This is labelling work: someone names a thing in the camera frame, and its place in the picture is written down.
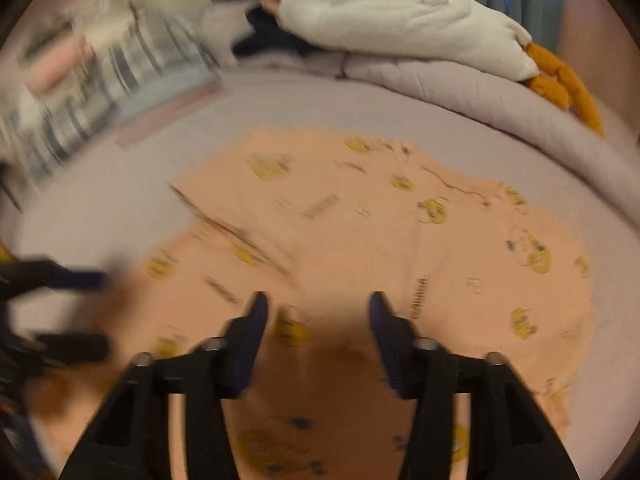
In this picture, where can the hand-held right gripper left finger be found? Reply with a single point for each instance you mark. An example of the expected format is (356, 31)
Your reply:
(250, 340)

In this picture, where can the grey pillow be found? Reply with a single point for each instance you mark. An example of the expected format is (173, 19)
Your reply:
(220, 30)

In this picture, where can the olive pillow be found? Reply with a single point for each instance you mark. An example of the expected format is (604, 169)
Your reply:
(165, 0)

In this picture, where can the peach shirt yellow bird print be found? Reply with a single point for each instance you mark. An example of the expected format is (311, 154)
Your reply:
(375, 220)

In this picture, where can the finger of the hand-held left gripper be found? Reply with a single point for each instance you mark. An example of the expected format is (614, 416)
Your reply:
(75, 280)
(75, 347)

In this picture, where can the plaid pillow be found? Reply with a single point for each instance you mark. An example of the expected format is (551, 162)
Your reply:
(125, 70)

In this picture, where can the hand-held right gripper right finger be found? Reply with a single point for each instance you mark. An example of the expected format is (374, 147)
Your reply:
(390, 345)

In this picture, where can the small pink garment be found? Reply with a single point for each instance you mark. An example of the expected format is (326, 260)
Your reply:
(272, 2)

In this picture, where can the mauve quilt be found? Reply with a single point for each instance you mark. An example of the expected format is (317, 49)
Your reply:
(450, 85)

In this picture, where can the pink folded garment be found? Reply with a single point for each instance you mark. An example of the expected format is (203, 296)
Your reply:
(55, 65)

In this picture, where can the dark navy clothing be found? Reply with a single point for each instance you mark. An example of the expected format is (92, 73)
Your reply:
(270, 35)

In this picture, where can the white goose plush toy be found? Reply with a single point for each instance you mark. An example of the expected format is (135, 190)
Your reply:
(400, 25)

